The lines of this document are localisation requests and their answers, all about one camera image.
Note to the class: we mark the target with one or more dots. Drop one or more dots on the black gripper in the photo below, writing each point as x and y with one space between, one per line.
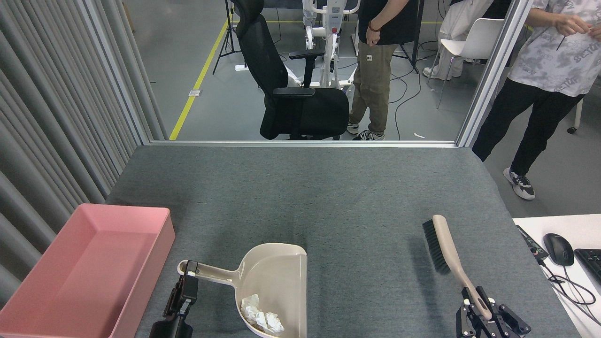
171 331
488 332

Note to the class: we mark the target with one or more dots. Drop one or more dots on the white tissue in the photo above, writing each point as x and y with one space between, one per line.
250 306
272 324

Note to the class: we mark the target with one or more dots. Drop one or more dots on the beige brush with black bristles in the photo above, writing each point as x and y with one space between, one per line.
451 249

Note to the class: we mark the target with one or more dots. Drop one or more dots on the beige plastic dustpan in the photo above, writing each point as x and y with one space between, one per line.
277 277

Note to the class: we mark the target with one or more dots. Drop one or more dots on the person's forearm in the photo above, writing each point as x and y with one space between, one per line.
544 10
387 16

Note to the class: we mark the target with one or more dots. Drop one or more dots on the pink plastic bin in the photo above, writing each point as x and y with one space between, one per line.
70 272

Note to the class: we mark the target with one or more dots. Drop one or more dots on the person's hand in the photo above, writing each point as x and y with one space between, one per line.
596 34
373 37
572 26

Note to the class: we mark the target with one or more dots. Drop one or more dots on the black computer mouse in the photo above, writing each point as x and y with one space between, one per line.
558 249

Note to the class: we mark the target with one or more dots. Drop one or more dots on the black keyboard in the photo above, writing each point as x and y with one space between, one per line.
591 265

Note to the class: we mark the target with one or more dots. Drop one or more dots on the white desk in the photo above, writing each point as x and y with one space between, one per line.
577 225

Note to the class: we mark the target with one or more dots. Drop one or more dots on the metal floor plate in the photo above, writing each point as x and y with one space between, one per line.
195 93

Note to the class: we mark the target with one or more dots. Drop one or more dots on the black office chair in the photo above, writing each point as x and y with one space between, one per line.
305 112

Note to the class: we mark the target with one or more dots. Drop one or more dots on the grey pleated curtain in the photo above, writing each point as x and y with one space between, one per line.
47 117

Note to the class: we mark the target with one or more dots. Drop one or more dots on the grey chair with white base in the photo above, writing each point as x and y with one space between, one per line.
576 115

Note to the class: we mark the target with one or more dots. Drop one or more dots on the white power strip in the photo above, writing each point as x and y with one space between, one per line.
241 68

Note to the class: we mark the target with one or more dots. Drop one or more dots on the person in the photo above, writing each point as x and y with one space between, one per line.
375 80
458 19
549 65

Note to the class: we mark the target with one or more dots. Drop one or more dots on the black tripod stand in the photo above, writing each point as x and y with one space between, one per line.
230 33
415 58

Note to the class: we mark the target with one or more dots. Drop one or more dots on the white plastic chair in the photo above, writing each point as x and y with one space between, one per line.
483 40

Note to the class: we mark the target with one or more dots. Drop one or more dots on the white stand on wheels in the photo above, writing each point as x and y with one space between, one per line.
334 19

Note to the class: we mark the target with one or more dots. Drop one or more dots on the silver table rail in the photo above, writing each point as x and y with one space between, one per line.
305 143

